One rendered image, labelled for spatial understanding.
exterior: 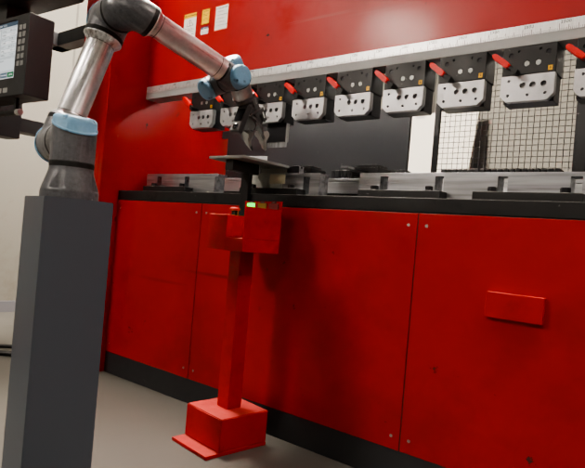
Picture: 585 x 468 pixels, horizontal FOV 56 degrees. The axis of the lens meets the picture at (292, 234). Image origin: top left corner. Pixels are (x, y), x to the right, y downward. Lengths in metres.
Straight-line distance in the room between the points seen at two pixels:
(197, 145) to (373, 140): 1.02
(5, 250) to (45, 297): 2.96
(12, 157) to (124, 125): 1.79
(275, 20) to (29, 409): 1.67
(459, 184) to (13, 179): 3.41
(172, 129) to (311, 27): 1.07
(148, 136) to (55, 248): 1.47
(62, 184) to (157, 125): 1.43
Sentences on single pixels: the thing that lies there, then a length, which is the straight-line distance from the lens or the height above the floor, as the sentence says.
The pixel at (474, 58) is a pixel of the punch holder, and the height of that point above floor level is 1.32.
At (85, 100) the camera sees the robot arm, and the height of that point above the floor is 1.07.
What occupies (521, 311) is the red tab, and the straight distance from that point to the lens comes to 1.59.
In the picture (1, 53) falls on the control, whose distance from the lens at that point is 2.96.
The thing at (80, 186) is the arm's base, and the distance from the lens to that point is 1.56.
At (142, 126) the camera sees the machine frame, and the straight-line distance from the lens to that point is 2.88.
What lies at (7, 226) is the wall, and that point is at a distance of 4.47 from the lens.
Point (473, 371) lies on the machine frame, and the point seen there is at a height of 0.39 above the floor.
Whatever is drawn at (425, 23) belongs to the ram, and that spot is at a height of 1.46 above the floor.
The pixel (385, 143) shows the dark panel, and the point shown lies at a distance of 2.56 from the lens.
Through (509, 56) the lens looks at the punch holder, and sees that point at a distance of 1.84.
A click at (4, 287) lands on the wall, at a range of 4.51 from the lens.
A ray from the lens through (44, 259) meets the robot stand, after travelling 1.52.
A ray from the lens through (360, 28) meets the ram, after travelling 2.12.
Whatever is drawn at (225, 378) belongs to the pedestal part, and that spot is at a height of 0.22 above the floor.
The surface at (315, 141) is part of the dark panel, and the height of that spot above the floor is 1.20.
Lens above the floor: 0.73
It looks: level
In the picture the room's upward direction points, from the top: 5 degrees clockwise
